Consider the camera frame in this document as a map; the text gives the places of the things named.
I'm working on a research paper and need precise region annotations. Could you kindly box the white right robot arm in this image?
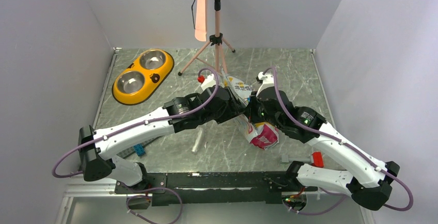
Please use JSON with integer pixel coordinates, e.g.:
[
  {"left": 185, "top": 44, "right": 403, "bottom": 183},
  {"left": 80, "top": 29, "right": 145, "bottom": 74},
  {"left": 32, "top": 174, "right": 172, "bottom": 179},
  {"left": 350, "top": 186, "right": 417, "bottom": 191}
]
[{"left": 245, "top": 87, "right": 400, "bottom": 211}]

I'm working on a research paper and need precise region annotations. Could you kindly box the blue building brick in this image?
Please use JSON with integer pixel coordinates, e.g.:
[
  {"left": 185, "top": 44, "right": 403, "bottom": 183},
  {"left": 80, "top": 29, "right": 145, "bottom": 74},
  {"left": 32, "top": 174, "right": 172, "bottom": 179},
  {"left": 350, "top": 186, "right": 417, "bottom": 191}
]
[{"left": 133, "top": 143, "right": 146, "bottom": 157}]

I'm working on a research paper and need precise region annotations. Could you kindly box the pet food bag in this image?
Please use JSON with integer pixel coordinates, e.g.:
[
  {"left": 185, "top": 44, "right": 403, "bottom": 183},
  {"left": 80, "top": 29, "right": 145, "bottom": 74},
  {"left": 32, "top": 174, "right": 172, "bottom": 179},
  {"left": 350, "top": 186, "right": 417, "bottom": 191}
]
[{"left": 221, "top": 69, "right": 279, "bottom": 150}]

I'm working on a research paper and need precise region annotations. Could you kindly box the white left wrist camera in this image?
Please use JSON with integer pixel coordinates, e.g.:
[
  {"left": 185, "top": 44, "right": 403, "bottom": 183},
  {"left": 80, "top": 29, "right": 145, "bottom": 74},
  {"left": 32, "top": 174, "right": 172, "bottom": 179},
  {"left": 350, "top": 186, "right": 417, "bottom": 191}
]
[{"left": 197, "top": 74, "right": 220, "bottom": 94}]

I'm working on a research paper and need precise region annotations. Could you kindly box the pink tripod stand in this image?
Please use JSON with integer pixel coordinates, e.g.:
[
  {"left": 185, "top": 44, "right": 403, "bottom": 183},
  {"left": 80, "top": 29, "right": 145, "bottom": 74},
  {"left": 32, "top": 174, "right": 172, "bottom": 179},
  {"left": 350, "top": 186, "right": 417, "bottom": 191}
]
[{"left": 178, "top": 0, "right": 236, "bottom": 76}]

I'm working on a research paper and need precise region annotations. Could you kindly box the yellow double pet bowl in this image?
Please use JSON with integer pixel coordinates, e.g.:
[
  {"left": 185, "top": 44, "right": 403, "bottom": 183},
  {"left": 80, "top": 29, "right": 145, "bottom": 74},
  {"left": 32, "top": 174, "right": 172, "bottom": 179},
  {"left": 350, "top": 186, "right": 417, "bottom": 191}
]
[{"left": 112, "top": 49, "right": 175, "bottom": 105}]

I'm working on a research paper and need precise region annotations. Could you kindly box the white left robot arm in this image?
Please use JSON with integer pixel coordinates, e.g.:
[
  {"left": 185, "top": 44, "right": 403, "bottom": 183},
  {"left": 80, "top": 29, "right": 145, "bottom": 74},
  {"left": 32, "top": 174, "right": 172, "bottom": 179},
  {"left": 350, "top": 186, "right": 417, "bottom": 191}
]
[{"left": 78, "top": 86, "right": 248, "bottom": 193}]

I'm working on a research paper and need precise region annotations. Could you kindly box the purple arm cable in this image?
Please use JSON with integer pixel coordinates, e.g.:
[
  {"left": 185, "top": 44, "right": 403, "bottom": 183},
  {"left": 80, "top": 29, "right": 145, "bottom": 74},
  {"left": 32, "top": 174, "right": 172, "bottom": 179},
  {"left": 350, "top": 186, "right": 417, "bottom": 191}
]
[
  {"left": 261, "top": 66, "right": 415, "bottom": 216},
  {"left": 51, "top": 67, "right": 221, "bottom": 179}
]

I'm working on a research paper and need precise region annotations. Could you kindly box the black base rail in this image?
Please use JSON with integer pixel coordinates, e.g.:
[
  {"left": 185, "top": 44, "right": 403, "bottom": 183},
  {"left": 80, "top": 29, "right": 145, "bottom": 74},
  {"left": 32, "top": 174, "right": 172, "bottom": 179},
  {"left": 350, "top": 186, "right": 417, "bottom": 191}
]
[{"left": 115, "top": 171, "right": 317, "bottom": 206}]

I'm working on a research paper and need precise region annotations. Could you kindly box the red clamp block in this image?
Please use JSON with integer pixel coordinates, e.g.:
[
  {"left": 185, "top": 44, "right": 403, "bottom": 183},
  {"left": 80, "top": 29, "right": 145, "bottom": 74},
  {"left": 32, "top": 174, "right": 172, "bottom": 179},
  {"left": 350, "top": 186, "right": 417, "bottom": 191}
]
[{"left": 311, "top": 152, "right": 324, "bottom": 168}]

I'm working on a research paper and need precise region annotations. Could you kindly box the grey building baseplate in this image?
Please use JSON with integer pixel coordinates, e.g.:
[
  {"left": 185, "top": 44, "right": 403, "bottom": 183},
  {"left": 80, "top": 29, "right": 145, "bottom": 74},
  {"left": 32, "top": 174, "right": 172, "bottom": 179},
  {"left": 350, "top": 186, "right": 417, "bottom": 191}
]
[{"left": 117, "top": 138, "right": 158, "bottom": 158}]

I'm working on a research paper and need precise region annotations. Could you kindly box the pink light panel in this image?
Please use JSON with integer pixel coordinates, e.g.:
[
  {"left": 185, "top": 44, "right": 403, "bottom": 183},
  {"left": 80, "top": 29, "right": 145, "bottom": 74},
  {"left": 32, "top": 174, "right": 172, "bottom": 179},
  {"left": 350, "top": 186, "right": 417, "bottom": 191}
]
[{"left": 191, "top": 0, "right": 207, "bottom": 42}]

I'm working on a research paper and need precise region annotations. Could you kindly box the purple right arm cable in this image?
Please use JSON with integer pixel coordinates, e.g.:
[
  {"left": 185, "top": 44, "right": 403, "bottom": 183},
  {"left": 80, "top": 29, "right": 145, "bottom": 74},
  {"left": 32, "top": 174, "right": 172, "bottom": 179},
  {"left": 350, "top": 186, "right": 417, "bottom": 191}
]
[{"left": 261, "top": 66, "right": 415, "bottom": 216}]

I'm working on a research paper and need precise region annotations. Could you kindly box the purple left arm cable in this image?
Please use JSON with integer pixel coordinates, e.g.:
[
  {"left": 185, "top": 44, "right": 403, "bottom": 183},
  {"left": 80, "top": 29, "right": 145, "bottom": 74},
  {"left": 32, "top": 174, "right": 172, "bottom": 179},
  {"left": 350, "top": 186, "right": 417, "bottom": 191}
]
[{"left": 51, "top": 67, "right": 221, "bottom": 179}]

